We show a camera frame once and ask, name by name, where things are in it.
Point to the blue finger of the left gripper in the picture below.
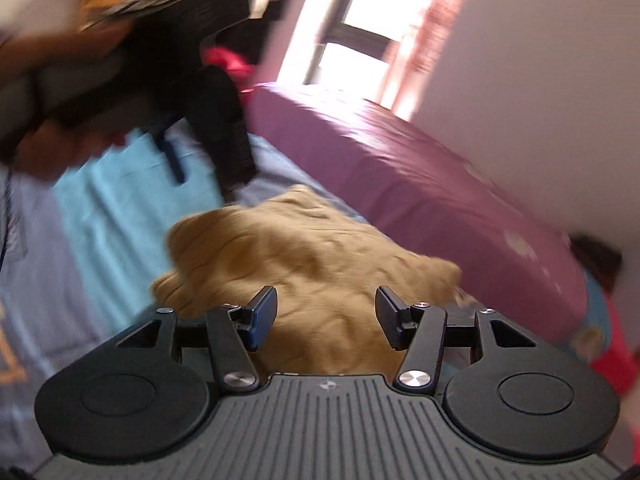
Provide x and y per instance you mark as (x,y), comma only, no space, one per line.
(167,148)

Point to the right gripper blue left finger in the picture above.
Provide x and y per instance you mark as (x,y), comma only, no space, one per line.
(254,320)

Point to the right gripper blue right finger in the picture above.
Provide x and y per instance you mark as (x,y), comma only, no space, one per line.
(395,318)

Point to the tan cable-knit cardigan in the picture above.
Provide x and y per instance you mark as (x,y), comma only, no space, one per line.
(325,268)

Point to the red clothes pile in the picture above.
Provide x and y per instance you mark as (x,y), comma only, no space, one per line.
(235,65)

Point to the dark folded clothes pile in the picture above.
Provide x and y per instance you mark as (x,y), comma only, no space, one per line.
(601,260)

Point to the person's left hand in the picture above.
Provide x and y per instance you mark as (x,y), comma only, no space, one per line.
(47,152)

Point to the purple floral bed cover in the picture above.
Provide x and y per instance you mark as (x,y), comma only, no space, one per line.
(432,201)

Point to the blue grey patchwork bedsheet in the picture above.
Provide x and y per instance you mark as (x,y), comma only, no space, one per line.
(78,259)

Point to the window with dark frame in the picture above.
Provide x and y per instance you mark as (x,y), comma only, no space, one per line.
(347,45)

